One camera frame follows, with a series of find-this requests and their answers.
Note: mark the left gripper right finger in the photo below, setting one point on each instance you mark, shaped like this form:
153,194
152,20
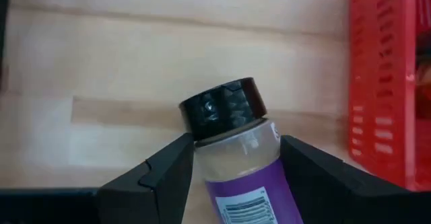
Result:
323,190

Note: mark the red plastic basket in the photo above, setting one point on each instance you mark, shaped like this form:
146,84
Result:
380,82

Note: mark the purple label spice jar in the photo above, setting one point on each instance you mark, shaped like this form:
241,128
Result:
242,156

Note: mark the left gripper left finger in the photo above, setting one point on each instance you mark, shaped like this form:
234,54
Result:
158,187

